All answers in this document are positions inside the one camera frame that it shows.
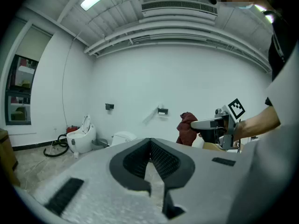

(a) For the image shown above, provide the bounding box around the black vacuum hose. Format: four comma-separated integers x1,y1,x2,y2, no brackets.
43,133,70,158

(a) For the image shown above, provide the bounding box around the dark red cloth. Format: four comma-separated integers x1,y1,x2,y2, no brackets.
176,112,199,147

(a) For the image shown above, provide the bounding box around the white toilet with lid sticker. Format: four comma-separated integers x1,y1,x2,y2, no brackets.
111,131,138,147

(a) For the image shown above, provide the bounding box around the flat brown cardboard box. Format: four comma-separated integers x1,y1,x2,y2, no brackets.
0,128,21,188

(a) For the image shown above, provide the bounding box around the white ceiling pipe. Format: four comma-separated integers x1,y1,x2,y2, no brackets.
83,27,273,73

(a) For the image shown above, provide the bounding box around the dark-framed window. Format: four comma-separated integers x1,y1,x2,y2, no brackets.
4,54,39,126

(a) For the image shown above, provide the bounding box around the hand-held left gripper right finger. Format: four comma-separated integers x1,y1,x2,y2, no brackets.
149,138,249,224

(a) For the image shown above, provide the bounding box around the white ceiling air conditioner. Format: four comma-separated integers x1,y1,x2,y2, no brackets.
141,0,219,21

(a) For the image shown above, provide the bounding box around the person's black top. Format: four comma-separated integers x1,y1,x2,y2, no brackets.
263,8,299,107

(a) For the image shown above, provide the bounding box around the white egg-shaped toilet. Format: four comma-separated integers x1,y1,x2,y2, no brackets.
66,113,97,154

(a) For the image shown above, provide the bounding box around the white roller blind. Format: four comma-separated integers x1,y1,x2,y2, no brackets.
15,24,53,63

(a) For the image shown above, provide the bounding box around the white wall grab bar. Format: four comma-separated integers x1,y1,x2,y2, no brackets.
142,105,162,126

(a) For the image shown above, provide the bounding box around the large tan cardboard box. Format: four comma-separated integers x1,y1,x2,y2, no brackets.
202,141,225,152

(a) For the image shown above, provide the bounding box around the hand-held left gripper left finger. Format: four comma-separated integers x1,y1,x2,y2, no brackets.
14,138,170,224

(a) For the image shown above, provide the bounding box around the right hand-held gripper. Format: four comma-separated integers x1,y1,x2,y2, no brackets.
190,98,246,151

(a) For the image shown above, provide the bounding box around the person's right forearm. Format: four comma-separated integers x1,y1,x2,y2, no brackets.
233,105,281,142

